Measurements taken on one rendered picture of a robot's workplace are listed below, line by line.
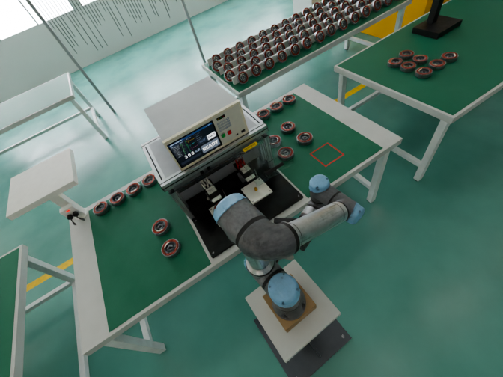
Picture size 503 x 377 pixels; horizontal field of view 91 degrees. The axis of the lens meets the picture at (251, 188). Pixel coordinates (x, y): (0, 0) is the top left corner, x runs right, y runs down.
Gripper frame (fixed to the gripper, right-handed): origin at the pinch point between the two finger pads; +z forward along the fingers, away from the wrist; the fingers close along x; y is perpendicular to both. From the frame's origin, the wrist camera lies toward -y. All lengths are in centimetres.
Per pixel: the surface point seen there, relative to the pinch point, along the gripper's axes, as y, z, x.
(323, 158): -23, -80, 39
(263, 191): -40, -37, 34
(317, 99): -59, -135, 42
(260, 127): -51, -56, 2
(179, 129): -71, -22, -18
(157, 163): -88, -6, 2
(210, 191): -61, -14, 21
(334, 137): -26, -101, 39
